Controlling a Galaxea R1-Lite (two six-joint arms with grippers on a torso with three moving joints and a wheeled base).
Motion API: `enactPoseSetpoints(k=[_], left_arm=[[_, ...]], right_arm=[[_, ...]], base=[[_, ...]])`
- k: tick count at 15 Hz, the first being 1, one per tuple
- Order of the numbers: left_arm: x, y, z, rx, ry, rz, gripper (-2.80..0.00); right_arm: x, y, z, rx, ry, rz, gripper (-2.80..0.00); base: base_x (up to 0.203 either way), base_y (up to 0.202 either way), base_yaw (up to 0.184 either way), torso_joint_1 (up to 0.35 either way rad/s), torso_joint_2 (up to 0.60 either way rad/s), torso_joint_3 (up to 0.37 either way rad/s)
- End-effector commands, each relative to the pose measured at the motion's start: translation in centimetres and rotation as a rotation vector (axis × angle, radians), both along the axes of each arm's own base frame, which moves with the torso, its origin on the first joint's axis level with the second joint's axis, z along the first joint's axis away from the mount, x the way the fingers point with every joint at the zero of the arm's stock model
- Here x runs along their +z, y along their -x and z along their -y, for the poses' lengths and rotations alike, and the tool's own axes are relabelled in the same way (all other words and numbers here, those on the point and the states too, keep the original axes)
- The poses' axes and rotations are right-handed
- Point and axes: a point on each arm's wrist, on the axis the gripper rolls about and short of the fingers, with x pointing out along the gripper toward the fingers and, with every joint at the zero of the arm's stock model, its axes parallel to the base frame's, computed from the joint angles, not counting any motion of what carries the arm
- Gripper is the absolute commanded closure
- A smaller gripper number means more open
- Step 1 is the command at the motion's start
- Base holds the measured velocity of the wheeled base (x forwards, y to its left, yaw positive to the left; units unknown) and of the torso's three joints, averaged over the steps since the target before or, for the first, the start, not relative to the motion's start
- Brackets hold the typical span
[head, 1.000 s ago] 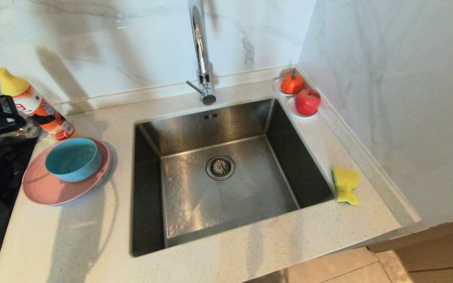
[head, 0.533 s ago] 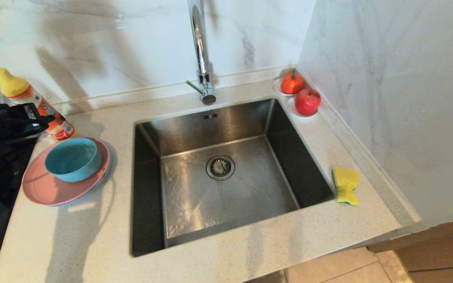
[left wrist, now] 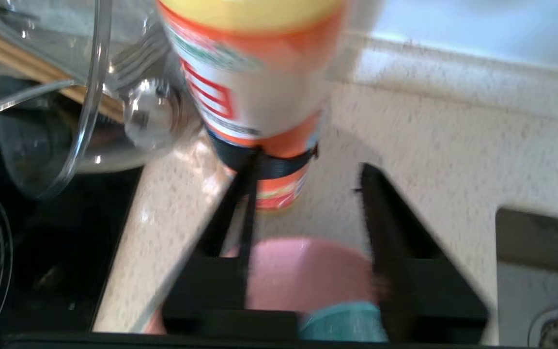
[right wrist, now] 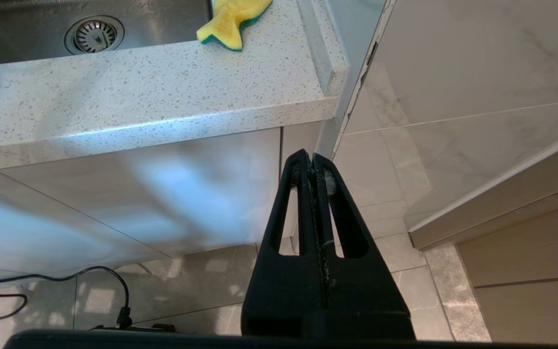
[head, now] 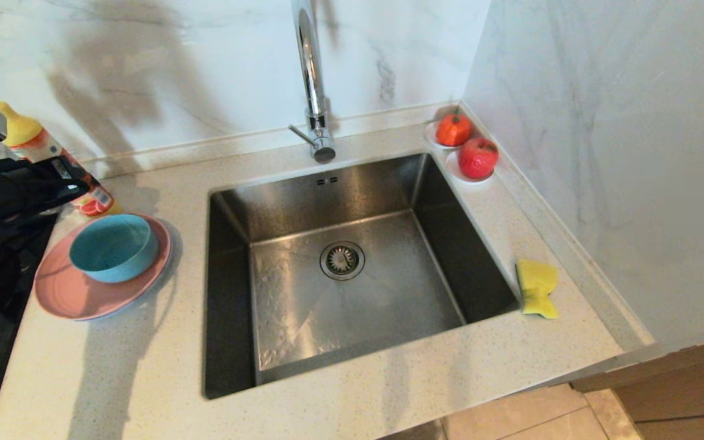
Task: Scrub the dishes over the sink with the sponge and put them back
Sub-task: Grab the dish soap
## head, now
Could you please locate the stainless steel sink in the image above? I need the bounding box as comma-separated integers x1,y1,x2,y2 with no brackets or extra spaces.
203,153,521,400

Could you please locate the wooden cabinet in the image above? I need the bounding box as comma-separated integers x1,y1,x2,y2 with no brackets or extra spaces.
572,331,704,440

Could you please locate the chrome faucet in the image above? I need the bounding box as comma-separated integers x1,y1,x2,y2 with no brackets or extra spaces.
288,0,337,164

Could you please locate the orange toy pumpkin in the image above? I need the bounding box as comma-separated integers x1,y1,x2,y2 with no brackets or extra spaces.
436,109,472,147

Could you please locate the metal drain strainer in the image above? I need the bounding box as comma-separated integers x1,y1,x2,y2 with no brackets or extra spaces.
320,241,366,281

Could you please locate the blue bowl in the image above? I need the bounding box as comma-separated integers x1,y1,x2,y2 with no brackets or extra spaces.
69,214,160,284

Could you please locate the pink plate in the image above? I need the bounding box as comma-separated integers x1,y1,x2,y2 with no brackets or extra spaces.
34,214,173,321

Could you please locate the orange dish soap bottle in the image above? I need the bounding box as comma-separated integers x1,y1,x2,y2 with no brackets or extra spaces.
0,101,116,218

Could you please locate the yellow green sponge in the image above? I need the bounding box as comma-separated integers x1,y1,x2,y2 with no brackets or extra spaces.
516,258,560,320

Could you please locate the grey plate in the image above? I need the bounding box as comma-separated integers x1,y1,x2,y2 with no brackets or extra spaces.
92,221,183,322

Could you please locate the small white dish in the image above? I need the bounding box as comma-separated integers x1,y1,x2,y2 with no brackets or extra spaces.
425,120,472,150
445,150,494,184

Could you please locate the red toy apple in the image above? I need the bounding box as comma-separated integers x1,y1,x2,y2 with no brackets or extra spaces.
458,137,499,180

